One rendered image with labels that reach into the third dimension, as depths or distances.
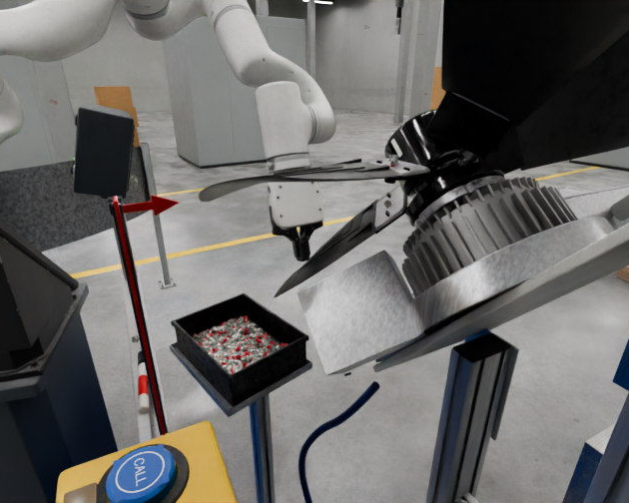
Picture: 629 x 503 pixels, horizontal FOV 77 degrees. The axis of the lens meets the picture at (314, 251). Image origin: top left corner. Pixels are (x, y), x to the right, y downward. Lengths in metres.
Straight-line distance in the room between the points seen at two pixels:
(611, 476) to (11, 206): 2.19
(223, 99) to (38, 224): 4.90
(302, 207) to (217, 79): 6.07
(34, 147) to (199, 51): 2.61
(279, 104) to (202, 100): 5.95
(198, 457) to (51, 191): 2.04
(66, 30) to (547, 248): 0.88
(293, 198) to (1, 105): 0.57
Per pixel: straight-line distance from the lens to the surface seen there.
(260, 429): 0.83
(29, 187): 2.23
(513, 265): 0.45
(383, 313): 0.56
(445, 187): 0.55
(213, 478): 0.30
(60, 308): 0.77
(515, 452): 1.86
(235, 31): 0.89
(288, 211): 0.74
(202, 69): 6.70
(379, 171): 0.50
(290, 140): 0.74
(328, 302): 0.58
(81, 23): 0.97
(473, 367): 0.67
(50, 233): 2.30
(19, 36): 0.94
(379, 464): 1.67
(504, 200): 0.50
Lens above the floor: 1.30
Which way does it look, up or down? 23 degrees down
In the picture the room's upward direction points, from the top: straight up
